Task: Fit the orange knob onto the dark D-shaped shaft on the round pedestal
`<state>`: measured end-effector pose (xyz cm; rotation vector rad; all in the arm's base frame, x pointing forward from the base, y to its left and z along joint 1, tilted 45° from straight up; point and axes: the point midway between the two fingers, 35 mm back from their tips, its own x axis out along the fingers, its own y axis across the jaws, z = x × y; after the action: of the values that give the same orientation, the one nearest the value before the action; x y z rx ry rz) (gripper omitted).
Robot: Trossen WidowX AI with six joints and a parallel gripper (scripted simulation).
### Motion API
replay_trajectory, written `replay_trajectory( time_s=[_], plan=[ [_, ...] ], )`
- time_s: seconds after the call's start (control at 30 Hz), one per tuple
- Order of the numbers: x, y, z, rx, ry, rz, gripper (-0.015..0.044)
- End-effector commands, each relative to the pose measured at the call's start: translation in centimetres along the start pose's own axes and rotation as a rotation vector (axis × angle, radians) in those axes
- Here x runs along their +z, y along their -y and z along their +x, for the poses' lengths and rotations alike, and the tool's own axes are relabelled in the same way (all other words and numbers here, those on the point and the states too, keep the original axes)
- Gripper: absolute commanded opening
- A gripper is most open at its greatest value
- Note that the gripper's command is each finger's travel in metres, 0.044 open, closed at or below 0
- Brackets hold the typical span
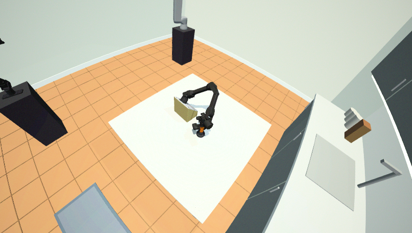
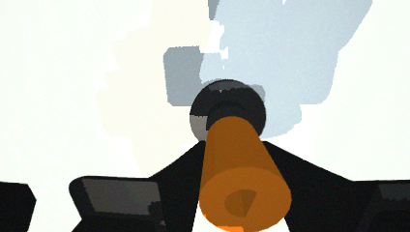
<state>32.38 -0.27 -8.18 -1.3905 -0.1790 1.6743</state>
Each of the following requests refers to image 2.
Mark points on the orange knob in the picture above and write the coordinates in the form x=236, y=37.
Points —
x=241, y=188

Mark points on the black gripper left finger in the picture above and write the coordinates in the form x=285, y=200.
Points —
x=169, y=198

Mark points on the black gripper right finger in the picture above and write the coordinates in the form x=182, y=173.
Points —
x=323, y=201

